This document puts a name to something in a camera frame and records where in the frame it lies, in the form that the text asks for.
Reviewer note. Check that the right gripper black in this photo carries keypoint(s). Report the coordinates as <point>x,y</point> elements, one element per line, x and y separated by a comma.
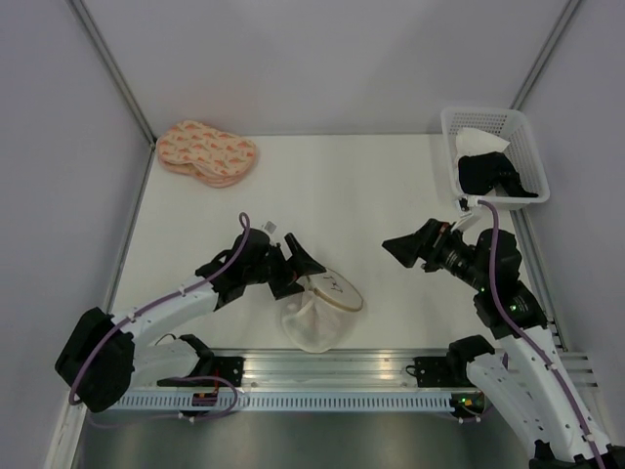
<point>407,248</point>

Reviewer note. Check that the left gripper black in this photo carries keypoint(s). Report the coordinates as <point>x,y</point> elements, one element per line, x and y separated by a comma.
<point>303,265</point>

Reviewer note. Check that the white mesh laundry bag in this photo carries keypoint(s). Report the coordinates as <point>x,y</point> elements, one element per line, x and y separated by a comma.
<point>323,315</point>

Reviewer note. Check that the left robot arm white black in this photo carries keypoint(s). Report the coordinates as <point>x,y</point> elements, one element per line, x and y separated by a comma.
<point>108,354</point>

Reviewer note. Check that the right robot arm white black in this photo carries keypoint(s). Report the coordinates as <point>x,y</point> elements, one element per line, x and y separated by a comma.
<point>540,403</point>

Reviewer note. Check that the black garment in basket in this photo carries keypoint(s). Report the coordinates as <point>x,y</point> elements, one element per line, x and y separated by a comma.
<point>481,174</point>

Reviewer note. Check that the white cloth in basket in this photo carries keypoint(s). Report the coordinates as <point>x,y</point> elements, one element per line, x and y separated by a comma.
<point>472,142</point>

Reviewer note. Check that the pink patterned pad stack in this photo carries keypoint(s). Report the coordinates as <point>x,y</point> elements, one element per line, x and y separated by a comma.
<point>214,157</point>

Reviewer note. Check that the white plastic basket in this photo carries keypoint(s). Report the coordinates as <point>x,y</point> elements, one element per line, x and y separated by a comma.
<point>507,124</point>

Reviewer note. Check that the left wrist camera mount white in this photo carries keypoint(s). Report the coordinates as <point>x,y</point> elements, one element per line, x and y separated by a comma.
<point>269,227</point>

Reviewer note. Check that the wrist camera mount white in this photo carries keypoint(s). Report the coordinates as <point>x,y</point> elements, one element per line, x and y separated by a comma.
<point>470,213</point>
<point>269,227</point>

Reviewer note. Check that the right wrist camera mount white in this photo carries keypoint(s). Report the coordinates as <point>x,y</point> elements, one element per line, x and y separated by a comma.
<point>470,213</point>

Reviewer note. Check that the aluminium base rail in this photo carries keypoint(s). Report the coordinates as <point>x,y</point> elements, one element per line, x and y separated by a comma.
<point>265,370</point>

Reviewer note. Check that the right aluminium frame post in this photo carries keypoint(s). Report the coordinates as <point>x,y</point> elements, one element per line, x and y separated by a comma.
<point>562,24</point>

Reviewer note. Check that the aluminium frame post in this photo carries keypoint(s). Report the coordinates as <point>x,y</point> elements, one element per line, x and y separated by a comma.
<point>562,24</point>
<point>87,22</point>

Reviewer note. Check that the white slotted cable duct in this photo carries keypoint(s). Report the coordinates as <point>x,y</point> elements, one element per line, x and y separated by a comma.
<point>436,402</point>

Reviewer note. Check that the left aluminium frame post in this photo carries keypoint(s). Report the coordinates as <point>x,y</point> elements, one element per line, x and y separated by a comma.
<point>87,22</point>

